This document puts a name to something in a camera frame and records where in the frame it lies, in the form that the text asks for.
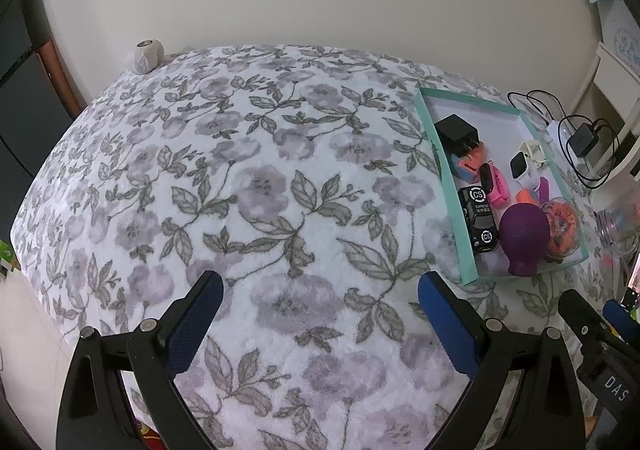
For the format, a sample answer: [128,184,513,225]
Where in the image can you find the black power adapter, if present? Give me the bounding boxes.
[567,126,601,158]

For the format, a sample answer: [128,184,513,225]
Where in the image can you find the clear dome orange toy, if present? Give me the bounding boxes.
[540,197,583,261]

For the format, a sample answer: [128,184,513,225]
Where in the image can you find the black charger with cables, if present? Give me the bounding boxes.
[557,117,628,191]

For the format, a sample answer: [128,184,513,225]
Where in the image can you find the clear plastic jar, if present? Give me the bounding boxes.
[595,190,640,258]

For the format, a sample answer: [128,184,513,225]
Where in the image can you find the black charger plug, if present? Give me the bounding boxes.
[434,114,483,155]

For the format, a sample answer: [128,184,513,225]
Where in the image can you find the brown wooden post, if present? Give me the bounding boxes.
[39,37,87,117]

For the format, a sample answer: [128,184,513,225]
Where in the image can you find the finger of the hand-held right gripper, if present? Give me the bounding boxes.
[557,287,610,366]
[602,300,640,347]

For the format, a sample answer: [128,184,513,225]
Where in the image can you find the grey floral blanket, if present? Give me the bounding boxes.
[10,44,640,450]

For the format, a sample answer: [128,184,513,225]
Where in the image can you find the white woven ball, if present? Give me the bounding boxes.
[124,38,165,75]

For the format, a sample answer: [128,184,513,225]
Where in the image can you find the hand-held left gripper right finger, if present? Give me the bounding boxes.
[417,271,586,450]

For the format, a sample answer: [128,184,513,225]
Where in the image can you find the pink wristband watch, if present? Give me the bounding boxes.
[479,161,511,207]

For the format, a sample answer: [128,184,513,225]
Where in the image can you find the white shelf unit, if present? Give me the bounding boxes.
[570,0,640,181]

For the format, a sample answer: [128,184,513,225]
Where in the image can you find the orange and blue block toy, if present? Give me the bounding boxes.
[452,142,485,183]

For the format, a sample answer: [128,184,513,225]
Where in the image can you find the black toy car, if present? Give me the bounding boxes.
[457,185,500,253]

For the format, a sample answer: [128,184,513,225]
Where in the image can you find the white slotted plastic case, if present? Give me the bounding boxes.
[520,141,547,169]

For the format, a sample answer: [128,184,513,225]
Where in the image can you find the white power strip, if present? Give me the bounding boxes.
[546,119,576,151]

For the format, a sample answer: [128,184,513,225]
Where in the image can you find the purple toy with yellow cap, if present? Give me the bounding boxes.
[500,204,547,277]

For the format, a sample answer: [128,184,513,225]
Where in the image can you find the black cable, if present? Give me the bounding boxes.
[507,90,566,131]

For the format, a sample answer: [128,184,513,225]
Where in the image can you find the teal shallow cardboard box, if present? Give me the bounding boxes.
[412,86,591,287]

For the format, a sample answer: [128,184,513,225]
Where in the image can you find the dark cabinet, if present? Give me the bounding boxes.
[0,0,76,241]

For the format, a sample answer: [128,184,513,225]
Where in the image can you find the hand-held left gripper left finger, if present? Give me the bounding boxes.
[56,271,224,450]

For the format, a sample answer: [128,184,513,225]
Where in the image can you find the white smartwatch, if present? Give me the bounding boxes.
[509,151,541,188]

